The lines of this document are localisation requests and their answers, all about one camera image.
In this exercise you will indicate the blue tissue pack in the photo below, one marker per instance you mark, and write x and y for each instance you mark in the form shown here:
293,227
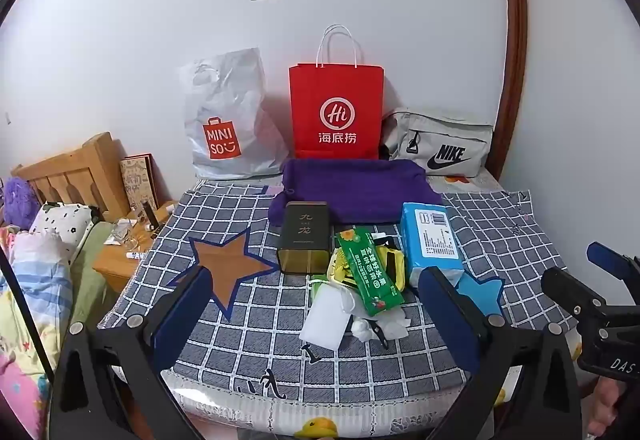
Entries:
430,240

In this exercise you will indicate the wooden headboard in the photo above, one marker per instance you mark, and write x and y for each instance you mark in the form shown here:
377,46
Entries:
75,175

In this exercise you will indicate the wooden bedside table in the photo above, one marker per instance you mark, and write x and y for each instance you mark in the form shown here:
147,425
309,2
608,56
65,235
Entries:
120,265

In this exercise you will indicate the dark tea tin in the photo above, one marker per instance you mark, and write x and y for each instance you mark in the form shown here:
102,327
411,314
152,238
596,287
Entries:
305,235

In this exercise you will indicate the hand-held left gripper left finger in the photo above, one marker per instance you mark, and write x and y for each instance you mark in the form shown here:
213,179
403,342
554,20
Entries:
185,310

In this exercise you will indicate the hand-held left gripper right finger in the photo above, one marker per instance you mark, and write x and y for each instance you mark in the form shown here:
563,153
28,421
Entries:
450,320

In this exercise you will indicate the white plastic shopping bag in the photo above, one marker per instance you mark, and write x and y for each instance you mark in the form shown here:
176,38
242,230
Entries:
225,120

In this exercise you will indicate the red paper bag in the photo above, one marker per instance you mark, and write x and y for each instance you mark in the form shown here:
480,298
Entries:
336,110

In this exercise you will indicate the purple fabric tray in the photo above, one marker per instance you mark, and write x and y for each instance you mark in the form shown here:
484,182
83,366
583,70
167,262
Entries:
350,185

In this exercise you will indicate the patterned book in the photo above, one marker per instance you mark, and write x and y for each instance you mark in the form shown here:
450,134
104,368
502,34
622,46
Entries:
140,185

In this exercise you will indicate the dotted white pillow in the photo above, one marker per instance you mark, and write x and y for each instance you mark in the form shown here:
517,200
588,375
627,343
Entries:
65,225

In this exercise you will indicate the green snack packet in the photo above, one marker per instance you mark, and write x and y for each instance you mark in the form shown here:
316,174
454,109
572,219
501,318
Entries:
367,270

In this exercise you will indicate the grey waist bag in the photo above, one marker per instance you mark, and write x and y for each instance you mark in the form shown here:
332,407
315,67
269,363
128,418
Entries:
440,145

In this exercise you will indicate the white glove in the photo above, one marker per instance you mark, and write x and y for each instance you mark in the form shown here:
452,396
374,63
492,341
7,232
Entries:
361,327

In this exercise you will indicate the yellow mesh bag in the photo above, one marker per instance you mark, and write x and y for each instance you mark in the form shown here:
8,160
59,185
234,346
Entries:
341,272

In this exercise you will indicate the colourful quilt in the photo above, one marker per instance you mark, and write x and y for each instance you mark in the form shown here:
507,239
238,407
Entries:
30,310

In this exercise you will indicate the clear glass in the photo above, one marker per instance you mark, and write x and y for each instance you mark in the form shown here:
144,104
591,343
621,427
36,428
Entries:
120,231

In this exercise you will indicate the dark small bottle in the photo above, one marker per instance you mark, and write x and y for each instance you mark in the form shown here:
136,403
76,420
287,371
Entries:
150,216

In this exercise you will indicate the person's right hand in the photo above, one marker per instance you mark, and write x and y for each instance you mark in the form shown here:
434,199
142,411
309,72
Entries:
607,400

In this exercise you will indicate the white duck print sheet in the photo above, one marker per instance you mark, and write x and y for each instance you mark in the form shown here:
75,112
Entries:
225,412

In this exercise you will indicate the green blanket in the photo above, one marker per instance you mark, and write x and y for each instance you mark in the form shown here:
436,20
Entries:
90,265

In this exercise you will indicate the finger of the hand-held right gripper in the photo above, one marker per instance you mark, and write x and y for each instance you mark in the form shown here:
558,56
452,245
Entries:
570,290
607,255

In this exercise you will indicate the brown wooden frame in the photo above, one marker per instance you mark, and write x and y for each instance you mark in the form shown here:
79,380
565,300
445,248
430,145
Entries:
515,45

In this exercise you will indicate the purple plush toy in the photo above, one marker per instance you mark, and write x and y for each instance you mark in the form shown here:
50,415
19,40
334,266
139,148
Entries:
17,202

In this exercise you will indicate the grey checked star cloth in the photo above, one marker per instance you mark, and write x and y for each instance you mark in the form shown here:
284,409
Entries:
280,355

